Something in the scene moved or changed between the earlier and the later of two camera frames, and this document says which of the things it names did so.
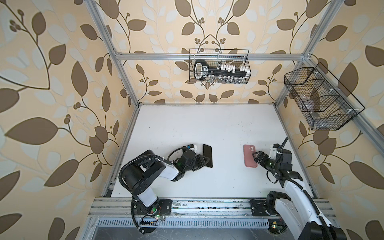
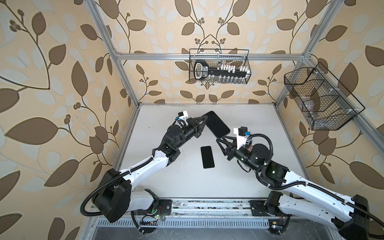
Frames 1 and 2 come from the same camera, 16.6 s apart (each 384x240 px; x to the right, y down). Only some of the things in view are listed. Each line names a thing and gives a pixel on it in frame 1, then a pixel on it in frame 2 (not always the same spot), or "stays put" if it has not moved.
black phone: [207, 152] stays put
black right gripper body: [268, 163] to [232, 155]
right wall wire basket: [326, 103] stays put
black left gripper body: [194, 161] to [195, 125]
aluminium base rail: [118, 207] stays put
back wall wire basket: [219, 66] stays put
